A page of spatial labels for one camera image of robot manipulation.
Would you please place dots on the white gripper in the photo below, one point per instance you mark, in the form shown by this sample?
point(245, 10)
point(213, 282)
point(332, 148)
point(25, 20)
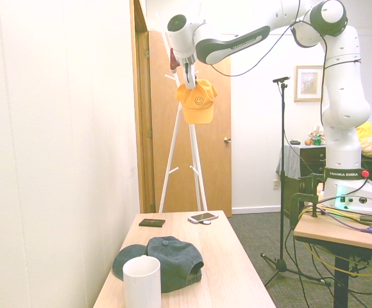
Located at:
point(186, 61)

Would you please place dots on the yellow smiley baseball cap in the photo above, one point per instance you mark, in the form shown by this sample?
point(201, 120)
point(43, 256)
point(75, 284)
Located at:
point(197, 109)

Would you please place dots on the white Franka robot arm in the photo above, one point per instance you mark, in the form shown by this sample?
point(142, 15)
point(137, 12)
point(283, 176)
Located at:
point(343, 96)

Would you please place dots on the dark blue baseball cap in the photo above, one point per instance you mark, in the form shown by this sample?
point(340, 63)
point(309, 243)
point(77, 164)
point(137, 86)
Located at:
point(173, 256)

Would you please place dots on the brass door knob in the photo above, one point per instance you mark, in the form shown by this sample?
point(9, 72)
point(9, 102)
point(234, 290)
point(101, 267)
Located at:
point(227, 140)

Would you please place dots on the white wooden coat rack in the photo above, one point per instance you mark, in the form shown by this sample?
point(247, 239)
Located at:
point(197, 170)

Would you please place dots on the wooden door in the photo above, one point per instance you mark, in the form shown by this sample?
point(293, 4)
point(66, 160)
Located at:
point(218, 167)

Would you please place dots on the small dark bowl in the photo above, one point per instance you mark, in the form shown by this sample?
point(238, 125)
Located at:
point(294, 142)

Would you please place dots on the black tripod stand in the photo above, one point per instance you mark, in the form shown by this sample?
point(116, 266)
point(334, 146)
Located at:
point(282, 160)

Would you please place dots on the grey cloth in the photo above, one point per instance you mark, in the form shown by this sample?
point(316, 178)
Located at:
point(290, 160)

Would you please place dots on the white smartphone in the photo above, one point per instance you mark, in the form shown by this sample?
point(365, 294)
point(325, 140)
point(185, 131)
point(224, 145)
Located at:
point(203, 217)

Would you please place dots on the green bottle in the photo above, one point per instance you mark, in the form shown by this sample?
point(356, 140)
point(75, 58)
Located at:
point(318, 140)

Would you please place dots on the round white key tag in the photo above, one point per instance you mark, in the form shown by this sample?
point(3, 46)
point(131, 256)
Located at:
point(206, 222)

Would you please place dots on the dark wooden dresser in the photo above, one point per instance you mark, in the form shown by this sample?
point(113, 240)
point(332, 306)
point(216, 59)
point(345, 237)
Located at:
point(311, 160)

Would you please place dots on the white baseboard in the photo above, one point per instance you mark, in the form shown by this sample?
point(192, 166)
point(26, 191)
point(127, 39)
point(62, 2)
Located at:
point(256, 210)

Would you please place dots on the black metal clamp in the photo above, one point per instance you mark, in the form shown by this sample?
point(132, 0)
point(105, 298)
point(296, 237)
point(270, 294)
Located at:
point(296, 199)

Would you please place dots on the red round knob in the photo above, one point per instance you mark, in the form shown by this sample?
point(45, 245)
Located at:
point(365, 174)

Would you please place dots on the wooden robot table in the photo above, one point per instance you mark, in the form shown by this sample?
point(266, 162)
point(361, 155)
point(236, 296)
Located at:
point(330, 234)

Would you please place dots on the white mug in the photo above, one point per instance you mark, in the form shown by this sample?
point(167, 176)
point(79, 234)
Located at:
point(142, 285)

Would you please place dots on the red wrist camera mount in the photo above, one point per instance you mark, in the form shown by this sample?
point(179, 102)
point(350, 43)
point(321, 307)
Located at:
point(173, 61)

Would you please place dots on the wooden door frame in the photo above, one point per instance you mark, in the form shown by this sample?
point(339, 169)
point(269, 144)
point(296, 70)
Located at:
point(142, 128)

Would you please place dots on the black camera on tripod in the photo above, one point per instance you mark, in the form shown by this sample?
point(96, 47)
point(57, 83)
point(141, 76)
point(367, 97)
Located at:
point(281, 79)

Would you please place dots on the framed wall picture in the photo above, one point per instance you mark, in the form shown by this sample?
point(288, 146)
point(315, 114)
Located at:
point(308, 83)

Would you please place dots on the white wall outlet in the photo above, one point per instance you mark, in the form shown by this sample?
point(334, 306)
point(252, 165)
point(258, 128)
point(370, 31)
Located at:
point(275, 184)

